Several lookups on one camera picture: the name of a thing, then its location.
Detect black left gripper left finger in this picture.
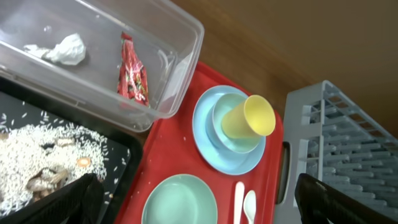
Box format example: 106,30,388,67
1,174,104,224

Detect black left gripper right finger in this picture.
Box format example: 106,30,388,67
295,173,397,224

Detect rice and food scraps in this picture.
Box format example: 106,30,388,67
1,113,108,217

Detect white plastic spoon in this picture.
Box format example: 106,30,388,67
243,190,256,224

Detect white plastic fork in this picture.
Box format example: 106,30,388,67
233,182,245,224

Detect mint green bowl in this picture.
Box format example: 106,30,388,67
141,174,218,224

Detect yellow plastic cup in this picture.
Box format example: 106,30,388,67
221,95,276,139

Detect light blue plate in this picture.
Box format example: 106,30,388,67
192,85,266,175

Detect red snack wrapper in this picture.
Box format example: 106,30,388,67
117,32,149,107

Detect light blue bowl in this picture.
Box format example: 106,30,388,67
205,93,261,154

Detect white tissue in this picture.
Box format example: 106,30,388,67
24,33,86,66

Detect grey dishwasher rack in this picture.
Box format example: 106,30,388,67
274,80,397,223

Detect black tray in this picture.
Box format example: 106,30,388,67
1,78,143,224

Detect clear plastic bin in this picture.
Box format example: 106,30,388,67
1,0,205,132

